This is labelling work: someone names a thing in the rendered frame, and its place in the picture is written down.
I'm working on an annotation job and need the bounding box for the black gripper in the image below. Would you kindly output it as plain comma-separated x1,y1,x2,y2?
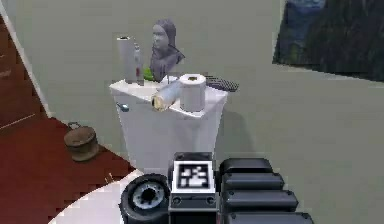
118,173,172,224

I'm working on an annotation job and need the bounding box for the lying white paper roll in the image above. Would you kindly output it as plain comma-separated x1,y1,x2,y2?
151,79,183,112

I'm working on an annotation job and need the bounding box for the grey spray bottle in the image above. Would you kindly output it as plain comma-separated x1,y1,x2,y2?
133,43,145,87

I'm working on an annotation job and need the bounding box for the white toilet paper roll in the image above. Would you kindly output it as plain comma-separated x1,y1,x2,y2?
179,73,207,113

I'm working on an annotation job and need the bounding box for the dark framed landscape picture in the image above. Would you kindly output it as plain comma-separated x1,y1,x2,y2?
272,0,384,83

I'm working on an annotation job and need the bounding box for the grey bust statue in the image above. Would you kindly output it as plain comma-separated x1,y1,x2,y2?
149,18,186,83

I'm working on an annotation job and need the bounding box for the green small object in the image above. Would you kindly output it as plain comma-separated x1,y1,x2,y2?
143,67,155,82

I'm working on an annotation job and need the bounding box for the brown round bin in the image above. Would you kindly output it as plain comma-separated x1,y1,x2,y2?
63,121,100,163

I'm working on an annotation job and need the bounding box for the tall white paper roll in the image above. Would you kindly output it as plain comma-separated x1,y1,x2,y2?
116,35,138,85

